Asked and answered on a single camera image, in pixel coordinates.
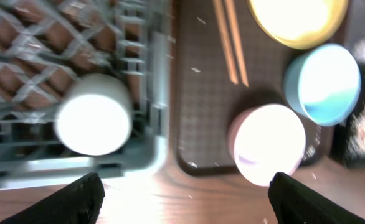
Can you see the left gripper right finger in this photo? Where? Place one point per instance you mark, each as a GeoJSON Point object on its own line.
{"type": "Point", "coordinates": [295, 203]}

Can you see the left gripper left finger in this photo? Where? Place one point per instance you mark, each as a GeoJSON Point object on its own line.
{"type": "Point", "coordinates": [78, 203]}

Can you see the pink white bowl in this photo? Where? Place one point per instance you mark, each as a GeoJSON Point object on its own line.
{"type": "Point", "coordinates": [265, 140]}

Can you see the white green cup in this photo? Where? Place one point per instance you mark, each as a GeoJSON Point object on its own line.
{"type": "Point", "coordinates": [96, 117]}

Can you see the light blue bowl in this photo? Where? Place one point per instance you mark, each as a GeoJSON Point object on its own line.
{"type": "Point", "coordinates": [323, 84]}

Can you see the black waste tray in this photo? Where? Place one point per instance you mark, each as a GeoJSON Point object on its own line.
{"type": "Point", "coordinates": [339, 151]}

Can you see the grey dishwasher rack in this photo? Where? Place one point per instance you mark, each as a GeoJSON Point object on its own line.
{"type": "Point", "coordinates": [47, 46]}

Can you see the brown serving tray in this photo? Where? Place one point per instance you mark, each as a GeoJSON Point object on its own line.
{"type": "Point", "coordinates": [205, 100]}

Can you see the yellow plate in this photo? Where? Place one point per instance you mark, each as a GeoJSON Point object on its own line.
{"type": "Point", "coordinates": [299, 24]}

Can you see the right bamboo chopstick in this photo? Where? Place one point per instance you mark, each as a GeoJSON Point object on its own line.
{"type": "Point", "coordinates": [236, 40]}

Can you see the bamboo chopstick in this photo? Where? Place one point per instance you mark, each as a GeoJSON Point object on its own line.
{"type": "Point", "coordinates": [224, 36]}
{"type": "Point", "coordinates": [236, 40]}

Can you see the left bamboo chopstick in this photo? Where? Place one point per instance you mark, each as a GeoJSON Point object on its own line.
{"type": "Point", "coordinates": [224, 36]}

